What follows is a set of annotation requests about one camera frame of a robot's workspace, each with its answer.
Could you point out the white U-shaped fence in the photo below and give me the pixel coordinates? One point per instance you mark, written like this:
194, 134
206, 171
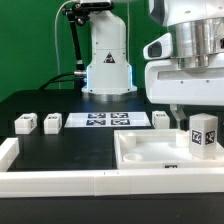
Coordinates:
104, 182

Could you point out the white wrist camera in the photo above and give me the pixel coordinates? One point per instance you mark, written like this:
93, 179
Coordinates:
161, 48

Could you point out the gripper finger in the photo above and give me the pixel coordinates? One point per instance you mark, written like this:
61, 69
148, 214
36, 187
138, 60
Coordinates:
179, 115

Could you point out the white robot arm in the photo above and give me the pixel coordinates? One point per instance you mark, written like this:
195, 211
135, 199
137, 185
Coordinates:
185, 65

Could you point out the white square table top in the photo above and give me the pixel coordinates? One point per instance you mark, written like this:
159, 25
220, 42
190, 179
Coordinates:
158, 149

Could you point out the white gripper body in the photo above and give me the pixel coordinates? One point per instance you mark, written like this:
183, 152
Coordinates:
165, 83

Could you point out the white marker sheet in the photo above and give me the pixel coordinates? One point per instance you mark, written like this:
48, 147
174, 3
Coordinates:
107, 119

